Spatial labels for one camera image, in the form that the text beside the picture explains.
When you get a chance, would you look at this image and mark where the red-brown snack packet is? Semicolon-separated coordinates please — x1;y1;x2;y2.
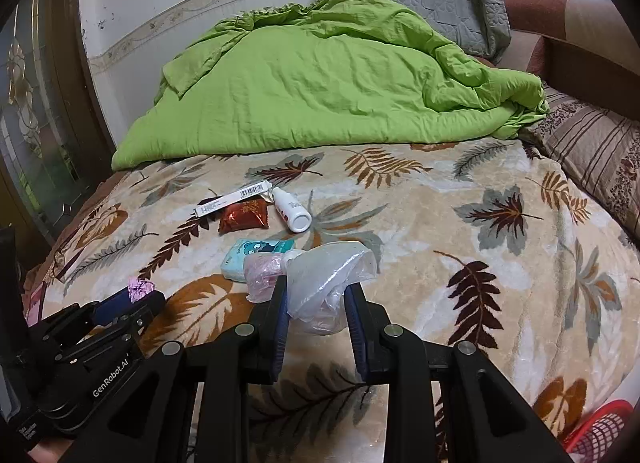
218;200;271;235

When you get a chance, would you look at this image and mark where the red plastic basket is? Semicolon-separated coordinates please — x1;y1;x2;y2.
562;399;636;463

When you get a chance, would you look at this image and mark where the pink plastic bag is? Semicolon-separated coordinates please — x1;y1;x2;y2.
243;252;291;303

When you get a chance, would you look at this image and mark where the light blue tissue packet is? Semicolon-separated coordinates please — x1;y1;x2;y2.
221;238;297;283

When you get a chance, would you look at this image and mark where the purple wrapper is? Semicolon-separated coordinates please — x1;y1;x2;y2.
127;277;155;304

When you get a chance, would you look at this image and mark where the brown headboard cushion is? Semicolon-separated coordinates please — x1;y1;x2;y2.
495;0;640;118

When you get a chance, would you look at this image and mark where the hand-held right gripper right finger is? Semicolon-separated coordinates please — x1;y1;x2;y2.
342;283;576;463

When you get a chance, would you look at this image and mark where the leaf print blanket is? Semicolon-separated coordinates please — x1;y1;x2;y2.
25;140;640;463

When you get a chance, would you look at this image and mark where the striped pillow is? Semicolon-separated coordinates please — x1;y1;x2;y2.
520;85;640;230

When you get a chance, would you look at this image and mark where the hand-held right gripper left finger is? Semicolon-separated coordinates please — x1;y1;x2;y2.
75;275;292;463

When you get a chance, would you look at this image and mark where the white plastic bottle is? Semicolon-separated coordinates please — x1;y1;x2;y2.
270;187;312;233

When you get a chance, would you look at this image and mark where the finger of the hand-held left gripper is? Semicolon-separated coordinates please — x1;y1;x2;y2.
30;290;167;340
60;310;157;364

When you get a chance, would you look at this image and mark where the green quilt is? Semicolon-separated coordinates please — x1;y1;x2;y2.
111;0;551;171

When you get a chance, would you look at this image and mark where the long white barcode box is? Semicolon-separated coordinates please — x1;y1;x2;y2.
195;183;273;218

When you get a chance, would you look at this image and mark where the wooden door with glass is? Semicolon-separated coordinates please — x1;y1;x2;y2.
0;0;117;244

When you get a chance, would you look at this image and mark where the clear plastic bag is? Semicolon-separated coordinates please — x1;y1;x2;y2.
286;243;378;336

